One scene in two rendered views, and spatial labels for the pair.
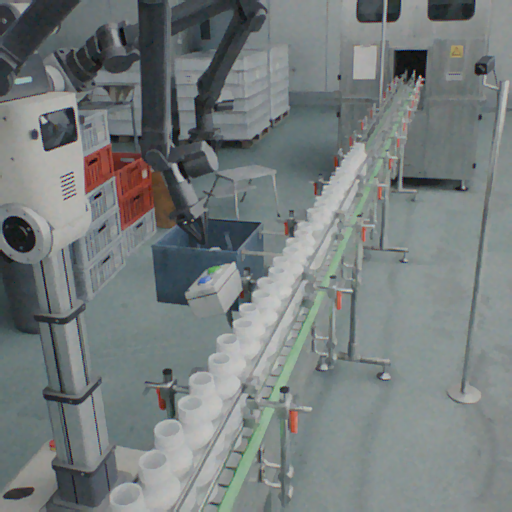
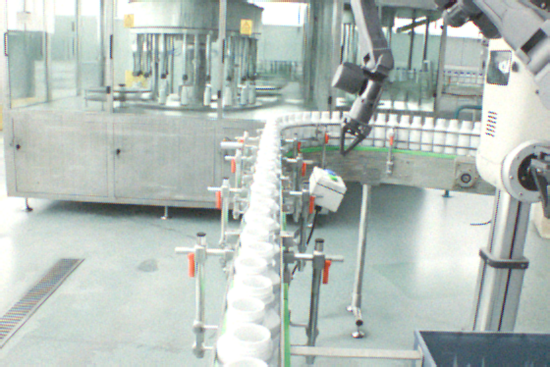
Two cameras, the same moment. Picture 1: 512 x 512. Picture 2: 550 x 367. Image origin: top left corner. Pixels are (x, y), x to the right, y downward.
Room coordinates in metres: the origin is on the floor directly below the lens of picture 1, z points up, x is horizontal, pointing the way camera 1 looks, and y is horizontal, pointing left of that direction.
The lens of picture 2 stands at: (2.54, -0.46, 1.41)
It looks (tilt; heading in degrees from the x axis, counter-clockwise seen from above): 14 degrees down; 163
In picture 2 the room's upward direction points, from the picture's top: 3 degrees clockwise
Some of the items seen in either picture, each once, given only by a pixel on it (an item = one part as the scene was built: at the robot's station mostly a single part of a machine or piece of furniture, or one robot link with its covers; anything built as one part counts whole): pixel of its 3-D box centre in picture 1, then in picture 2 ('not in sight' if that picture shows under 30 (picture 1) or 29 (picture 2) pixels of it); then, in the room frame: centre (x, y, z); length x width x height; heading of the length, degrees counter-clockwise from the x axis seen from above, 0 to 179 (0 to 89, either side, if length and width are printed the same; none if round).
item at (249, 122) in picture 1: (225, 97); not in sight; (8.53, 0.36, 0.59); 1.24 x 1.03 x 1.17; 165
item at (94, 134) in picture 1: (59, 135); not in sight; (3.70, 1.20, 1.00); 0.61 x 0.41 x 0.22; 170
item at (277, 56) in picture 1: (251, 84); not in sight; (10.07, -0.02, 0.59); 1.25 x 1.03 x 1.17; 164
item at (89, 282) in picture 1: (80, 265); not in sight; (3.70, 1.19, 0.11); 0.61 x 0.41 x 0.22; 168
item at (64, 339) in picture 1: (69, 368); (492, 320); (1.45, 0.54, 0.74); 0.11 x 0.11 x 0.40; 73
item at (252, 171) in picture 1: (239, 191); not in sight; (5.06, 0.13, 0.21); 0.61 x 0.47 x 0.41; 36
